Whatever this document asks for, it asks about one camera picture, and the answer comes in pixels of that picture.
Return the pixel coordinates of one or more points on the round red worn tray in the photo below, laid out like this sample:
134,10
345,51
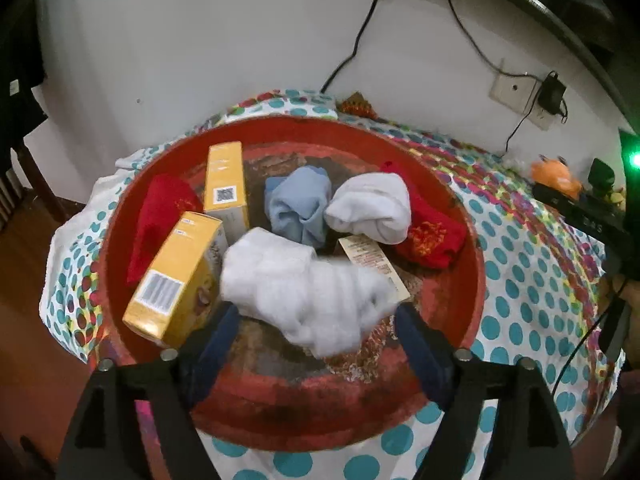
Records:
300,400

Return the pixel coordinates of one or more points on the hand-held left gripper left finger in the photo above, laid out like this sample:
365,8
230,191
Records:
215,350

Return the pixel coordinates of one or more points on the beige printed packet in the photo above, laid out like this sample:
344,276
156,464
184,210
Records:
370,259

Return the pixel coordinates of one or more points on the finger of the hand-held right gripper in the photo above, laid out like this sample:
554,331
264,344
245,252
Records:
580,215

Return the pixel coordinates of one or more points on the white sock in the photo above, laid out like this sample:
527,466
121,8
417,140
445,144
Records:
290,285
372,207

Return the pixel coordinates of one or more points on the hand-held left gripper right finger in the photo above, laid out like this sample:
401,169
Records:
420,350

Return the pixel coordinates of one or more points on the polka dot tablecloth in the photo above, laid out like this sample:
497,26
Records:
525,280

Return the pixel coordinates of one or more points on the yellow box with barcode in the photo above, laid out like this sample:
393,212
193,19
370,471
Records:
170,280

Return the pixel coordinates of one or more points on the dark hanging clothing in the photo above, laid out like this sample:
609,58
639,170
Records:
20,85

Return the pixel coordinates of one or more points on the person's right hand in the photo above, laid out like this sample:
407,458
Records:
617,287

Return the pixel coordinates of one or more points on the red sock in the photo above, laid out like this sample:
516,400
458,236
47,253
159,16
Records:
432,240
155,220

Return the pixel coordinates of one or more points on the small red gold ornament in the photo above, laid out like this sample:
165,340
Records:
357,106

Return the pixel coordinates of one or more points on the yellow box with square code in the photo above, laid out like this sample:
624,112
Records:
225,175

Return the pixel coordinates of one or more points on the light blue sock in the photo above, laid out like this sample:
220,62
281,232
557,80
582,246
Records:
297,205

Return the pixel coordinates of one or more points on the small black device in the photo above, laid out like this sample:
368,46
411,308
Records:
601,176

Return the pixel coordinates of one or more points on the white wall socket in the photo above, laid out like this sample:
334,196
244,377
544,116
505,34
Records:
510,91

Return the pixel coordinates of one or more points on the wooden chair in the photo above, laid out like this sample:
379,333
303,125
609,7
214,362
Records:
35,185

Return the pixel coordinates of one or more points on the black plug charger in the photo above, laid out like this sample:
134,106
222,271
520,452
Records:
551,95

